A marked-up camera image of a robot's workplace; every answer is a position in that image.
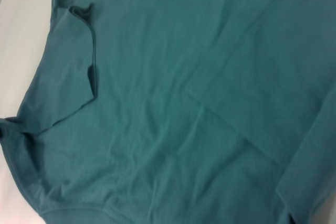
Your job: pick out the teal blue shirt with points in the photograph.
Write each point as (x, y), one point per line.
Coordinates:
(183, 77)

